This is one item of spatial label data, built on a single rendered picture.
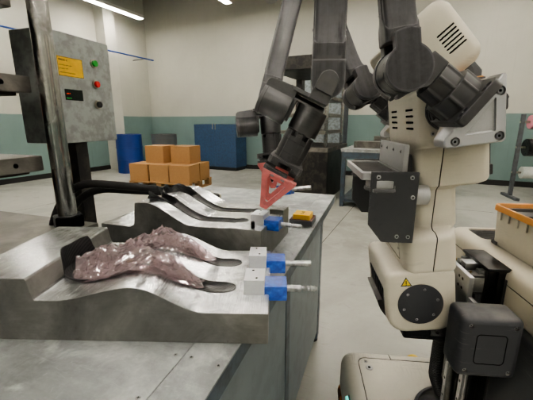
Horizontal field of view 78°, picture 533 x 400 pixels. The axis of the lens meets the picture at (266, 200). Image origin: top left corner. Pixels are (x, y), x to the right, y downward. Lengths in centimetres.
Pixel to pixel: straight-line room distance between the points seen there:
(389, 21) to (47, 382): 75
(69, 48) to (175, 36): 824
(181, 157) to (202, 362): 545
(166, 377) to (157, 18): 991
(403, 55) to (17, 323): 76
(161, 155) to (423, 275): 551
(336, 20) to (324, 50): 5
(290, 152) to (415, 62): 25
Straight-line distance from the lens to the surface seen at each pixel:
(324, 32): 63
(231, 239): 84
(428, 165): 83
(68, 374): 60
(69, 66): 152
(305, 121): 61
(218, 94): 876
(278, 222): 83
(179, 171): 567
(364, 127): 738
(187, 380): 53
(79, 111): 152
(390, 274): 85
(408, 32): 62
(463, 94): 65
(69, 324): 65
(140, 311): 58
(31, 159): 132
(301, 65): 499
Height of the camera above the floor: 115
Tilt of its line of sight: 13 degrees down
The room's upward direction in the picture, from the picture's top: straight up
